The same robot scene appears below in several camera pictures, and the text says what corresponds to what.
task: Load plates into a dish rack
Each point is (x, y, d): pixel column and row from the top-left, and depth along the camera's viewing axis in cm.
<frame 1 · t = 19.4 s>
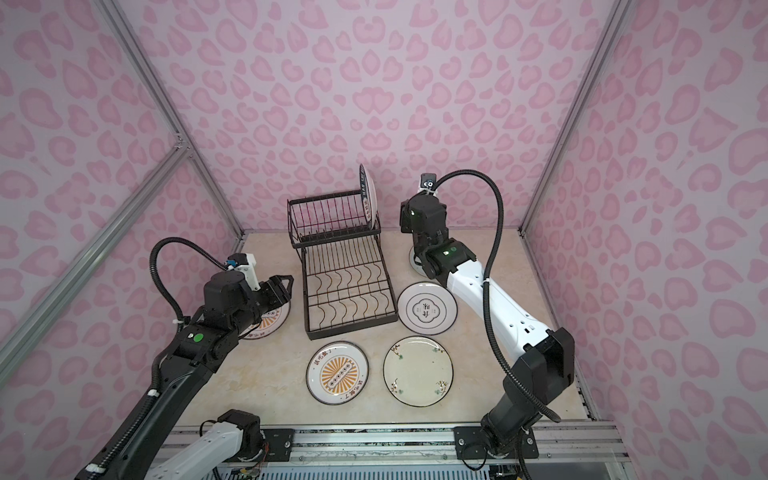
left hand: (286, 279, 74), fingers open
right hand: (416, 200, 76), fingers open
dark green rim plate: (365, 195, 99), point 25 cm above the table
white plate quatrefoil emblem: (427, 308, 100), on the table
orange sunburst plate centre: (337, 373, 86), on the table
cream floral rim plate: (418, 371, 86), point 2 cm above the table

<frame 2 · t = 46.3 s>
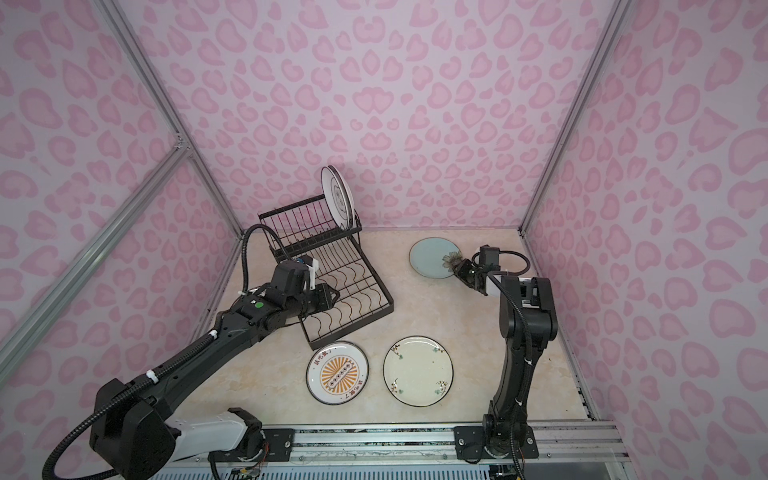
left hand: (340, 293, 80), fingers open
right hand: (458, 266, 106), fingers open
white plate quatrefoil emblem: (336, 197, 94), point 28 cm above the table
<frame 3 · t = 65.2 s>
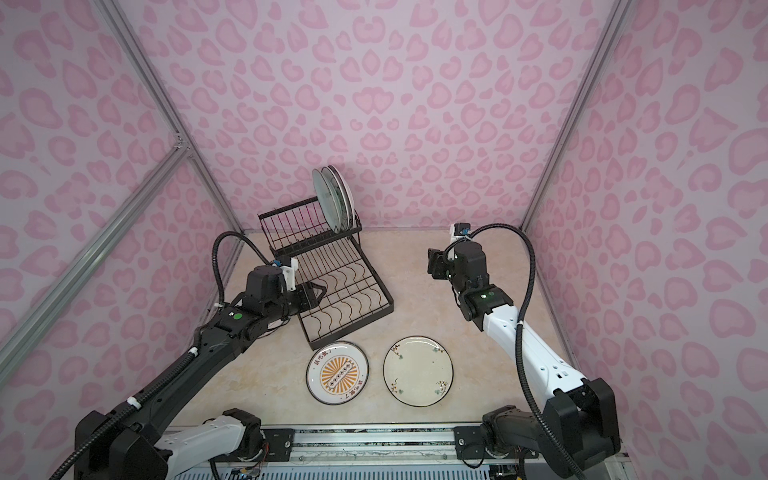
left hand: (324, 289, 79), fingers open
right hand: (439, 250, 81), fingers open
light blue flower plate: (326, 198, 97), point 26 cm above the table
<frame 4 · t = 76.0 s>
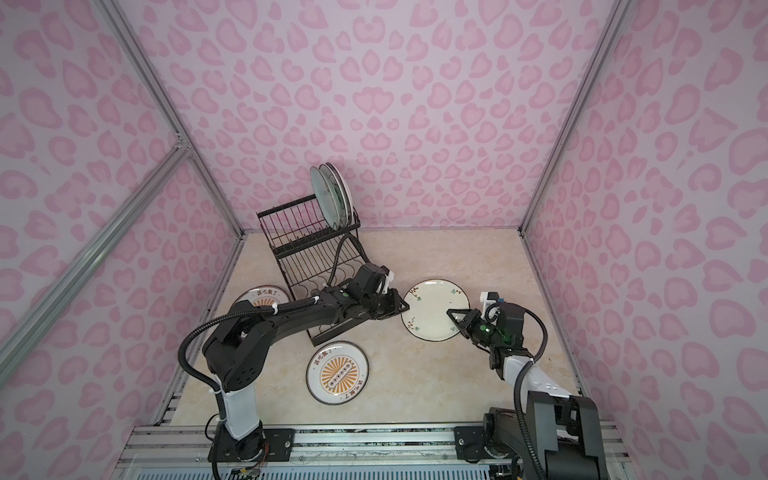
left hand: (414, 307, 86), fingers closed
right hand: (449, 314, 85), fingers closed
cream floral rim plate: (429, 303, 90), point 10 cm above the table
